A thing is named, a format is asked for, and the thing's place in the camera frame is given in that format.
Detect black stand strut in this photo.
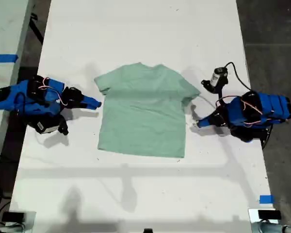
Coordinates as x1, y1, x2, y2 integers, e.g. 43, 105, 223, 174
30, 12, 45, 46

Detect pale green T-shirt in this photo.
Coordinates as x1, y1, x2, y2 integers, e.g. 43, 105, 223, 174
94, 62, 201, 159

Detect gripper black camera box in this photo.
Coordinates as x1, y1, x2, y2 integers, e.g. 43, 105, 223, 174
211, 67, 228, 87
35, 118, 61, 135

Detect small black box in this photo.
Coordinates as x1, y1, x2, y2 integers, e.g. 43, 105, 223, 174
258, 210, 281, 220
1, 212, 25, 222

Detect black arm base cable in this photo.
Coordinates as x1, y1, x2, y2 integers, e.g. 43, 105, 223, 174
261, 121, 274, 150

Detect pale grey side table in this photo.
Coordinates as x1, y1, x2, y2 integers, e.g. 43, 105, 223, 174
0, 0, 31, 192

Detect camera black cable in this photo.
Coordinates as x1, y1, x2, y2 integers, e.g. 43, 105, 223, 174
223, 62, 252, 91

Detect shiny metal plate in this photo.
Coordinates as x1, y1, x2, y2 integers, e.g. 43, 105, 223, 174
248, 208, 281, 233
1, 210, 37, 233

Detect camera black stalk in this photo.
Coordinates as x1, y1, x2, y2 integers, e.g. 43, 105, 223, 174
200, 77, 229, 102
57, 116, 69, 136

